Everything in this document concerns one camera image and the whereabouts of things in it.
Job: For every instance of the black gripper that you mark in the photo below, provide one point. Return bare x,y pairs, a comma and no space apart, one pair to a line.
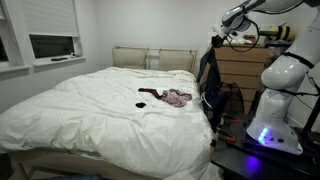
217,41

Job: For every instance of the dark navy hoodie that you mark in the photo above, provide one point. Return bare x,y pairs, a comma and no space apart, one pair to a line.
213,79

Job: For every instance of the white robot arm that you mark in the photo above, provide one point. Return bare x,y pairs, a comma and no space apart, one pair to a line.
283,78

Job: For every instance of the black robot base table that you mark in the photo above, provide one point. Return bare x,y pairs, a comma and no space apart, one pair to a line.
246,159

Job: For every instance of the black mesh laundry bag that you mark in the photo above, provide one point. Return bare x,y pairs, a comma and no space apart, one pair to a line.
233,98

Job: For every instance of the wooden dresser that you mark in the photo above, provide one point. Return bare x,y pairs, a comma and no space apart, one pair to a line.
244,69

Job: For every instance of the beige bed headboard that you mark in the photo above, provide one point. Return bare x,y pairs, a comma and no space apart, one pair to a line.
154,58

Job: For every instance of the yellow black rolled item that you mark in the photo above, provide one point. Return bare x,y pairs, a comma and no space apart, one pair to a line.
285,33

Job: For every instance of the pink mauve garment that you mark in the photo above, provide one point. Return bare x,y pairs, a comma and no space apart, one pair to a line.
175,97

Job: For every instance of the dark red garment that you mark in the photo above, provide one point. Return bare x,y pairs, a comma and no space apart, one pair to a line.
152,91

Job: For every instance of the small black sock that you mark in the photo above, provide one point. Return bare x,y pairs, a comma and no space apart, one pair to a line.
140,105

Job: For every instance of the white duvet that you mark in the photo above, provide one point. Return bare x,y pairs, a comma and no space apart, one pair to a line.
95,115

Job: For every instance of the black remote on sill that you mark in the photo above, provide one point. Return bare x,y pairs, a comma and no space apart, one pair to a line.
59,59

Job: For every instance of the white window blind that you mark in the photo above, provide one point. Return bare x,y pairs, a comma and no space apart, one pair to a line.
50,17

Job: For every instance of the orange handled clamp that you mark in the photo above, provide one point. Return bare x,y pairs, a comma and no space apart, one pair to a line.
229,118
227,137

